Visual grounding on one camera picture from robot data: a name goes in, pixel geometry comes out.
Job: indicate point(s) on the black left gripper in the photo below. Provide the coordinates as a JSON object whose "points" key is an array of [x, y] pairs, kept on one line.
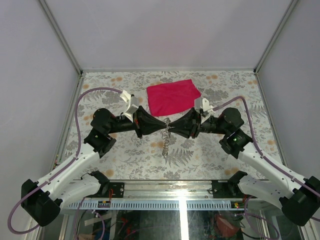
{"points": [[144, 123]]}

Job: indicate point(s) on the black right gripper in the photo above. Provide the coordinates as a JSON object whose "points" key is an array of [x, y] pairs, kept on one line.
{"points": [[188, 125]]}

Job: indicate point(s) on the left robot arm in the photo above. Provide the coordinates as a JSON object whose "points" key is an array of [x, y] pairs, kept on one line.
{"points": [[44, 199]]}

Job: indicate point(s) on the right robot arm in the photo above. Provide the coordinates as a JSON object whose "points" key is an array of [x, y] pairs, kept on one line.
{"points": [[295, 195]]}

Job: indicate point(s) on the pink cloth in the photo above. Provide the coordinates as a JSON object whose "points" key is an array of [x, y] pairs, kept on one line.
{"points": [[171, 98]]}

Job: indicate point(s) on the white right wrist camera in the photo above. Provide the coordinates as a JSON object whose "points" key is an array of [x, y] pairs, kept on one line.
{"points": [[203, 107]]}

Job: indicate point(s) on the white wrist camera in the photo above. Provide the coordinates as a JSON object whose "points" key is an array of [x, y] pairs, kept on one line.
{"points": [[203, 107], [131, 103]]}

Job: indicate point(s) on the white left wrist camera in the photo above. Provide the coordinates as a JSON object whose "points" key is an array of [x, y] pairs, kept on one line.
{"points": [[131, 103]]}

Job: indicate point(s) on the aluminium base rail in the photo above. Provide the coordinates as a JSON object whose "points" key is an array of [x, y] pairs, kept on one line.
{"points": [[225, 195]]}

